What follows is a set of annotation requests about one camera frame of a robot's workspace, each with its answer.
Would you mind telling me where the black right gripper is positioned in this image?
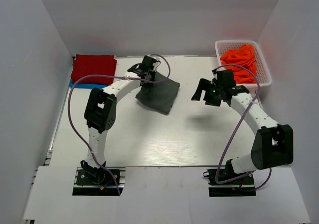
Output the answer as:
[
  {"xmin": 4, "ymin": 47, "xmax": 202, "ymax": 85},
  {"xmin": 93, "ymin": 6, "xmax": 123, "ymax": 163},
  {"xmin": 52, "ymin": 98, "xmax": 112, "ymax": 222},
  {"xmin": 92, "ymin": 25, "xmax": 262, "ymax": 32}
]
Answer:
[{"xmin": 192, "ymin": 79, "xmax": 224, "ymax": 107}]

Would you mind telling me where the dark grey t-shirt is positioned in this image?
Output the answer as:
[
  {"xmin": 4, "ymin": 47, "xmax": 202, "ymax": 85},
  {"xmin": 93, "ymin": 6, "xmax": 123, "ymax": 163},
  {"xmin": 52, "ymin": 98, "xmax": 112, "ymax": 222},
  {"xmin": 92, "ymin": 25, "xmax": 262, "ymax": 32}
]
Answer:
[{"xmin": 136, "ymin": 72, "xmax": 180, "ymax": 115}]

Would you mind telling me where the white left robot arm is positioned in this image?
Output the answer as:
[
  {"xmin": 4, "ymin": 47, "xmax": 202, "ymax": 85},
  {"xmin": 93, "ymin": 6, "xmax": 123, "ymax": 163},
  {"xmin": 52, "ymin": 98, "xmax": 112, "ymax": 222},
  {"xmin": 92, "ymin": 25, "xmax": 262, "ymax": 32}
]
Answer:
[{"xmin": 84, "ymin": 62, "xmax": 159, "ymax": 184}]

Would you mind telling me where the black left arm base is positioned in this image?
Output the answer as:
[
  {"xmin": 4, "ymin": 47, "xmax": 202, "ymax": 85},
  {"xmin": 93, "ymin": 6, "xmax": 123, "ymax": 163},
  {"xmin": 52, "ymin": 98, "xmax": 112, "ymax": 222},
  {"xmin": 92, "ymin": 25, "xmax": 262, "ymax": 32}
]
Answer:
[{"xmin": 72, "ymin": 160, "xmax": 126, "ymax": 197}]

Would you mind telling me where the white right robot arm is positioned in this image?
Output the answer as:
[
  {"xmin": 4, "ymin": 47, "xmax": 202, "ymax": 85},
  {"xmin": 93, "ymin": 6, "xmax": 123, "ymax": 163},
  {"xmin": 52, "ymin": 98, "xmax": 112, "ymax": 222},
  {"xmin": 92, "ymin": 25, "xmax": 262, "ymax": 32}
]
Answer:
[{"xmin": 191, "ymin": 79, "xmax": 294, "ymax": 184}]

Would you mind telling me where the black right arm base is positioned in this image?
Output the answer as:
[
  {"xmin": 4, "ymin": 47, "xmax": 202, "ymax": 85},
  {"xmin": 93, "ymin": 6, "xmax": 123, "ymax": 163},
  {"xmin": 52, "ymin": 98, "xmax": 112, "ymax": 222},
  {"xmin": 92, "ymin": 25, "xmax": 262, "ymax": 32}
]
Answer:
[{"xmin": 203, "ymin": 159, "xmax": 256, "ymax": 198}]

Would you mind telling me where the orange t-shirt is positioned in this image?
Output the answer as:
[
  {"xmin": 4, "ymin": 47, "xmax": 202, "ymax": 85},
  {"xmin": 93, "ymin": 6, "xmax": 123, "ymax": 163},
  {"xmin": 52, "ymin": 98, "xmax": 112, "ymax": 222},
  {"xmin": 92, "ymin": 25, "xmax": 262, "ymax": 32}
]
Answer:
[{"xmin": 220, "ymin": 44, "xmax": 257, "ymax": 84}]

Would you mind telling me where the white plastic basket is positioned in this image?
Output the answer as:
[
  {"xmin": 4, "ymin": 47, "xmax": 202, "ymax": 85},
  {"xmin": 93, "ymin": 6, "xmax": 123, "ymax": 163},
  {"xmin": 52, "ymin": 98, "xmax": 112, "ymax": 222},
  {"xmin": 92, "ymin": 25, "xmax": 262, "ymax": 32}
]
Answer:
[{"xmin": 215, "ymin": 40, "xmax": 272, "ymax": 87}]

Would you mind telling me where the folded blue t-shirt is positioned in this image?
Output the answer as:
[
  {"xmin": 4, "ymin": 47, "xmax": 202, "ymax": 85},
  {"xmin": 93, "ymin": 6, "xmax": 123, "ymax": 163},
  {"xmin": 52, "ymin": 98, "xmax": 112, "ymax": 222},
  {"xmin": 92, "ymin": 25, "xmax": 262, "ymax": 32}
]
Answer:
[{"xmin": 75, "ymin": 83, "xmax": 107, "ymax": 90}]

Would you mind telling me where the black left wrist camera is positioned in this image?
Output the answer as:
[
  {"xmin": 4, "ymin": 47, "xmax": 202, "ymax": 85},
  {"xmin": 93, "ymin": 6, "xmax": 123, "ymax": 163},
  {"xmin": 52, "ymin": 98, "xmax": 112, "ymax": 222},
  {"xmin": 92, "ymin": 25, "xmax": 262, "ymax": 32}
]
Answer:
[{"xmin": 139, "ymin": 55, "xmax": 159, "ymax": 71}]

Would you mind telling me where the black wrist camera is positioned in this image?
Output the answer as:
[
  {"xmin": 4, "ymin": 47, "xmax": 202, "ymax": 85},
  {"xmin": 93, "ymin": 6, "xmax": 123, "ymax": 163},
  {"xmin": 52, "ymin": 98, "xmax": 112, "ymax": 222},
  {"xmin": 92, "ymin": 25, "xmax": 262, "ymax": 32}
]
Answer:
[
  {"xmin": 139, "ymin": 55, "xmax": 159, "ymax": 71},
  {"xmin": 217, "ymin": 70, "xmax": 236, "ymax": 88}
]

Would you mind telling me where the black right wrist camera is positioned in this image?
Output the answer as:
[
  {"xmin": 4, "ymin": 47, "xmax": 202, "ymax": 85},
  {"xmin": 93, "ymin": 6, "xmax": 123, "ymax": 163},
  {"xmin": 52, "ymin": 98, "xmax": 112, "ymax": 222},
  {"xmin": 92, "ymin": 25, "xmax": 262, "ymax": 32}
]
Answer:
[{"xmin": 217, "ymin": 70, "xmax": 236, "ymax": 88}]

